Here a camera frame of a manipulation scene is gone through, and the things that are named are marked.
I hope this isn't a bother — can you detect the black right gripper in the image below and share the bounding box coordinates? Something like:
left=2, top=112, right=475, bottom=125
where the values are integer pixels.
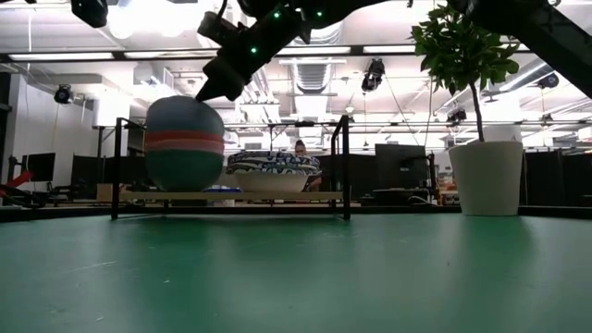
left=195, top=6, right=307, bottom=103

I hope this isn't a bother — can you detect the grey-blue bowl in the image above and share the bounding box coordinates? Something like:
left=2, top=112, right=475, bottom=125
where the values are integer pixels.
left=146, top=95, right=227, bottom=135

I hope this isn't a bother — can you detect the red bowl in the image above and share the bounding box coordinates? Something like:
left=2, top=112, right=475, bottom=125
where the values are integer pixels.
left=143, top=129, right=226, bottom=144

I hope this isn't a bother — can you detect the pink bowl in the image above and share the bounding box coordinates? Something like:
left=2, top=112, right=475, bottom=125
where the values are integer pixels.
left=143, top=138, right=226, bottom=156

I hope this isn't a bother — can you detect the blue patterned paper bowl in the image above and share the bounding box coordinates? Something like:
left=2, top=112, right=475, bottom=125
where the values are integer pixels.
left=228, top=150, right=320, bottom=161
left=226, top=155, right=323, bottom=167
left=226, top=161, right=322, bottom=172
left=227, top=166, right=320, bottom=193

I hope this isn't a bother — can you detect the dark green bowl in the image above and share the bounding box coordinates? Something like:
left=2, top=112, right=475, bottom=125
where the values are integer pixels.
left=144, top=150, right=226, bottom=193

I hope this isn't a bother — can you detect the person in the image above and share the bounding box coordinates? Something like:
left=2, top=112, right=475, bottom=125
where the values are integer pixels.
left=294, top=140, right=325, bottom=193

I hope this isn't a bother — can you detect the black computer monitor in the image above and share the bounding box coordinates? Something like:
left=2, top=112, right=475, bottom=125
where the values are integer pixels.
left=26, top=152, right=56, bottom=183
left=374, top=143, right=429, bottom=190

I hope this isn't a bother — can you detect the green table mat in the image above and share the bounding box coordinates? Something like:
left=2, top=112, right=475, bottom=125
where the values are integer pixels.
left=0, top=213, right=592, bottom=333

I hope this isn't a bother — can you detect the red object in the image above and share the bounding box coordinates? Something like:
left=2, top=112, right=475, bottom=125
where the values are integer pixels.
left=0, top=169, right=36, bottom=195

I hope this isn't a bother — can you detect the potted green plant, white pot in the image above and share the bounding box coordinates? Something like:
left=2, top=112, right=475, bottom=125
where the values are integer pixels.
left=410, top=3, right=524, bottom=217

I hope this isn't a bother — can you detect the black room divider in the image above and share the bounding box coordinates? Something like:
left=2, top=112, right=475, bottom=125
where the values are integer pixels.
left=525, top=151, right=592, bottom=207

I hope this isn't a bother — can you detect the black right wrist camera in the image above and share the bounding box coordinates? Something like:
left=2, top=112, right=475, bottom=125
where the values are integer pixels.
left=197, top=11, right=242, bottom=48

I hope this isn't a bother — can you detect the grey ceiling air duct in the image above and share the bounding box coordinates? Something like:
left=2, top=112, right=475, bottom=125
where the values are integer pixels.
left=290, top=62, right=332, bottom=96

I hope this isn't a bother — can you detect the black table frame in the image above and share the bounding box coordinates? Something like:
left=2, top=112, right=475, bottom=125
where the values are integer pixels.
left=0, top=204, right=592, bottom=224

